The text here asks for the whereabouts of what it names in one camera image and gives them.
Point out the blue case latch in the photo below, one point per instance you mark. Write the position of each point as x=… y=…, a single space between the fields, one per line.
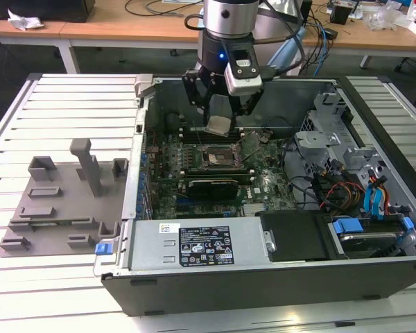
x=102 y=248

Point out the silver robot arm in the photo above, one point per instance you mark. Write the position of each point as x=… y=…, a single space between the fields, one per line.
x=229 y=17

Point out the green motherboard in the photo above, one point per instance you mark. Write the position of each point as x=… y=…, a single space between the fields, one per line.
x=270 y=180

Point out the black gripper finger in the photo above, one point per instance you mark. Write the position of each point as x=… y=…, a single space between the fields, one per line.
x=246 y=109
x=190 y=88

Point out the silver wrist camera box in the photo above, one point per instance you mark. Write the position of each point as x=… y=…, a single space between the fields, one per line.
x=244 y=85

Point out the small black open box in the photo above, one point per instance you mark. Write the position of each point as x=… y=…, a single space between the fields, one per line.
x=339 y=15

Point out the large black box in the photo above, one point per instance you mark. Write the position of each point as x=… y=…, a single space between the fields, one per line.
x=38 y=8

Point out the black plastic shroud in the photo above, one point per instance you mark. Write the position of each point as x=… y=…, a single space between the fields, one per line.
x=294 y=236

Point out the silver-topped CPU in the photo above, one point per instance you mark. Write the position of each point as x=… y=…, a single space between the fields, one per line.
x=218 y=125

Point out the grey case latch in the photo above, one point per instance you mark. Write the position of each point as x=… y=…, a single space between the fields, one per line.
x=144 y=83

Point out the wooden desk with white legs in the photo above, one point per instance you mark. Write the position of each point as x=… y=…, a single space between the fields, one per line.
x=131 y=31
x=21 y=31

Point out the silver finned heatsink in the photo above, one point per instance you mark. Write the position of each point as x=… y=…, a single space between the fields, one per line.
x=256 y=208

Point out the blue card retention clip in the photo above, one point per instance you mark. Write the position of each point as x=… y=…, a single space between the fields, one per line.
x=138 y=208
x=141 y=177
x=140 y=194
x=144 y=160

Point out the clear plastic bags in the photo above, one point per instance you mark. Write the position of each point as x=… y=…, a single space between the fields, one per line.
x=388 y=15

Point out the silver metal drive bracket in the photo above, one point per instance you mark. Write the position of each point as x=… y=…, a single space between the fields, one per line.
x=315 y=138

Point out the black CPU socket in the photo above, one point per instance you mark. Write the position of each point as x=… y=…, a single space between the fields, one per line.
x=219 y=156

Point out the pale blue teach pendant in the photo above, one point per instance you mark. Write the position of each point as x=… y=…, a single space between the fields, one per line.
x=287 y=52

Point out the small flat black device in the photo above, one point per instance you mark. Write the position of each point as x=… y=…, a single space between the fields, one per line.
x=331 y=33

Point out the black and grey PC case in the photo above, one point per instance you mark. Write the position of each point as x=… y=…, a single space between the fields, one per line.
x=229 y=295

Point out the grey parts rack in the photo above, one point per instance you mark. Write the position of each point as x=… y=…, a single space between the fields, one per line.
x=66 y=208

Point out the crumpled white paper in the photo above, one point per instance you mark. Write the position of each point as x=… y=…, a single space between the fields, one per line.
x=24 y=22

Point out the black graphics card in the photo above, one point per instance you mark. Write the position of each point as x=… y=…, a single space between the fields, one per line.
x=211 y=189

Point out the grey power supply with label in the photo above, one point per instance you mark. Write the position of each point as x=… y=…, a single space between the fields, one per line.
x=149 y=243

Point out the hard disk in blue carrier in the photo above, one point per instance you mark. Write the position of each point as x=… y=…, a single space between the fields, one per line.
x=346 y=225

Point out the small copper heatsink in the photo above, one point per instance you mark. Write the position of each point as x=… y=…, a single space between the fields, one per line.
x=153 y=150

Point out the round coin battery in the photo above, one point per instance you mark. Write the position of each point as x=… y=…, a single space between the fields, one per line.
x=265 y=138

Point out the black RAM slot bank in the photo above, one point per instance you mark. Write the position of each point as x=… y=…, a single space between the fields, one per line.
x=190 y=136
x=215 y=174

